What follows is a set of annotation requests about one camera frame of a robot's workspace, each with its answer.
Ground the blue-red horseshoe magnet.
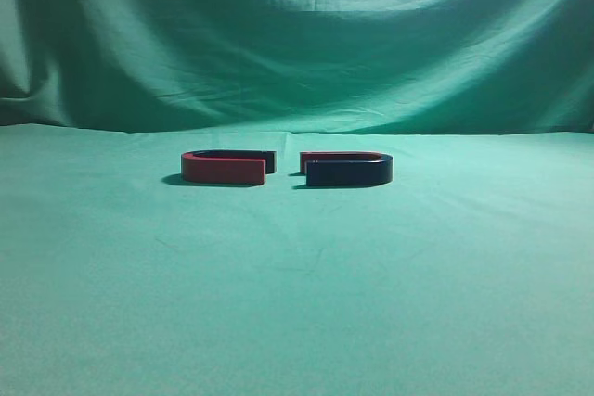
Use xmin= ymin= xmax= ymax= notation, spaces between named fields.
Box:
xmin=300 ymin=151 xmax=394 ymax=187

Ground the left red-blue horseshoe magnet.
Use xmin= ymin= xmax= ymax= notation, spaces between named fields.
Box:
xmin=181 ymin=149 xmax=276 ymax=185

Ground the green cloth backdrop and cover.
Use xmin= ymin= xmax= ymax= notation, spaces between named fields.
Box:
xmin=1 ymin=0 xmax=593 ymax=395

